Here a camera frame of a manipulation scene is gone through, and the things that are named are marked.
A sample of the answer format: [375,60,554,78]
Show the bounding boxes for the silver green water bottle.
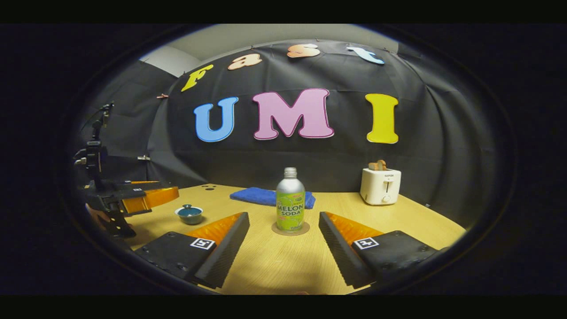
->
[276,167,306,232]

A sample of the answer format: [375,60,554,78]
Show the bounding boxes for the white toaster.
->
[360,168,402,206]

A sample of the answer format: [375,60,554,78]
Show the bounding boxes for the round brown coaster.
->
[271,221,311,236]

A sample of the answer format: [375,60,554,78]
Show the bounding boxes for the black backdrop cloth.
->
[73,40,497,213]

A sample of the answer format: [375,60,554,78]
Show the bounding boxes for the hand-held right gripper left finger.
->
[133,212,251,289]

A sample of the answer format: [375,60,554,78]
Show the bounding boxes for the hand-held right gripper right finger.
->
[319,211,443,288]

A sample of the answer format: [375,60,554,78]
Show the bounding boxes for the blue towel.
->
[229,187,316,209]

